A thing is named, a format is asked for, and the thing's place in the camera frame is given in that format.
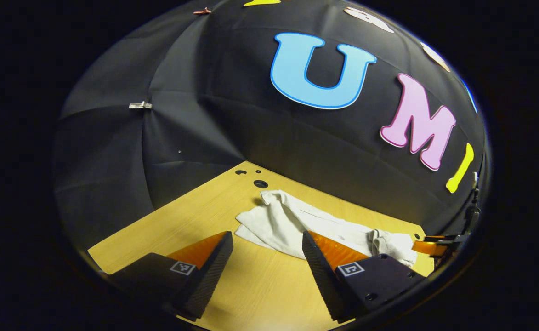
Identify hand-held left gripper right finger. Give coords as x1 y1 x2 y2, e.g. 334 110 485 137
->
302 231 429 323

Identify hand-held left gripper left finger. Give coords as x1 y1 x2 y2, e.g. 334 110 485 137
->
99 231 234 322

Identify black backdrop cloth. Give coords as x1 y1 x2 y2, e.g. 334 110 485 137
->
53 0 487 252

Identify white jeans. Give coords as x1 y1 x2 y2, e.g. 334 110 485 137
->
235 189 418 268

